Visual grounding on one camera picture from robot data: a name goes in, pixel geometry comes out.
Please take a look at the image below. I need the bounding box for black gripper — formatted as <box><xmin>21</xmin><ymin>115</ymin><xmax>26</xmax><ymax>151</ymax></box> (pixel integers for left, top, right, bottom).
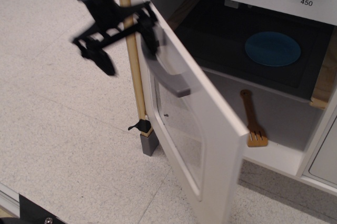
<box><xmin>73</xmin><ymin>0</ymin><xmax>160</xmax><ymax>76</ymax></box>

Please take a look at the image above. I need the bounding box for white oven door with window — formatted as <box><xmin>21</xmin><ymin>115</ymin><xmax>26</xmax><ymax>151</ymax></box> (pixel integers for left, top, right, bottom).
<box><xmin>136</xmin><ymin>11</ymin><xmax>248</xmax><ymax>223</ymax></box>

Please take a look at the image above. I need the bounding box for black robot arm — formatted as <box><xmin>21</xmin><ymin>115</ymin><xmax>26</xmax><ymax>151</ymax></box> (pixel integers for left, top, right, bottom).
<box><xmin>72</xmin><ymin>0</ymin><xmax>159</xmax><ymax>76</ymax></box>

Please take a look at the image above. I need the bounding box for black tape strip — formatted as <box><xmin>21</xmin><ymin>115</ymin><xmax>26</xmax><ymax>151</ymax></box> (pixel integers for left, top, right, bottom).
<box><xmin>128</xmin><ymin>119</ymin><xmax>151</xmax><ymax>133</ymax></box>

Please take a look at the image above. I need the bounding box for grey plastic foot cap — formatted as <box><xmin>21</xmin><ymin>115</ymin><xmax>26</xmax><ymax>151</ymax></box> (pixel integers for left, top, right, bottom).
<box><xmin>140</xmin><ymin>131</ymin><xmax>159</xmax><ymax>156</ymax></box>

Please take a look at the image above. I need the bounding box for blue round plate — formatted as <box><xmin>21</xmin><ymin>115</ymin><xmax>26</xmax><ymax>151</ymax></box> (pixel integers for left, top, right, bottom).
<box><xmin>244</xmin><ymin>32</ymin><xmax>302</xmax><ymax>67</ymax></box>

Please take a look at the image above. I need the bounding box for wooden slotted spatula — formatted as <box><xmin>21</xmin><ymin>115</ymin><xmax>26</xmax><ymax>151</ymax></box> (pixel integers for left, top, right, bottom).
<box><xmin>240</xmin><ymin>89</ymin><xmax>269</xmax><ymax>148</ymax></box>

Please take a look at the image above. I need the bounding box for white toy kitchen cabinet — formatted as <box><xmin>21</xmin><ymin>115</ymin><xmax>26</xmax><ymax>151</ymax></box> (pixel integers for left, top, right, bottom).
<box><xmin>123</xmin><ymin>0</ymin><xmax>337</xmax><ymax>196</ymax></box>

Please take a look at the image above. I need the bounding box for white cabinet door right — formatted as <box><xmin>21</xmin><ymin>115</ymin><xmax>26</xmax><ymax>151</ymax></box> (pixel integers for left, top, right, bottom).
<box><xmin>309</xmin><ymin>119</ymin><xmax>336</xmax><ymax>187</ymax></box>

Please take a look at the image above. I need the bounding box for light wooden corner post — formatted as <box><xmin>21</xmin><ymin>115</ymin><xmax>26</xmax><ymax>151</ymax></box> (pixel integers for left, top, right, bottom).
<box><xmin>120</xmin><ymin>0</ymin><xmax>146</xmax><ymax>121</ymax></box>

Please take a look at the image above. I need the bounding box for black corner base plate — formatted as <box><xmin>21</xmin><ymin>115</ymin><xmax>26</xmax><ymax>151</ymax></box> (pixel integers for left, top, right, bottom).
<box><xmin>19</xmin><ymin>195</ymin><xmax>66</xmax><ymax>224</ymax></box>

